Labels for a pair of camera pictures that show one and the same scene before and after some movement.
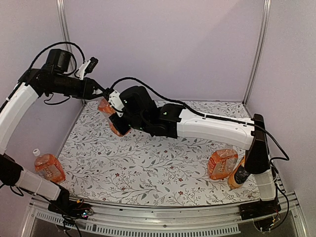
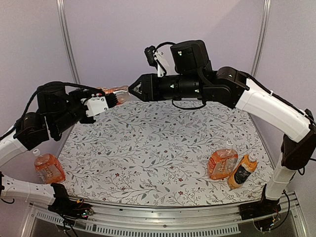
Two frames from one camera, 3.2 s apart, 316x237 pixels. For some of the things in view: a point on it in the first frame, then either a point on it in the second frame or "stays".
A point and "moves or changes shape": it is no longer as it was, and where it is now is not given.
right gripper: (122, 128) → (148, 89)
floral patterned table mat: (105, 168) stays
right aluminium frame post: (264, 19) stays
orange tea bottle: (221, 162) stays
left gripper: (89, 84) → (87, 93)
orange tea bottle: (106, 110) moves or changes shape
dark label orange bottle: (239, 176) stays
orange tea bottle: (48, 166) stays
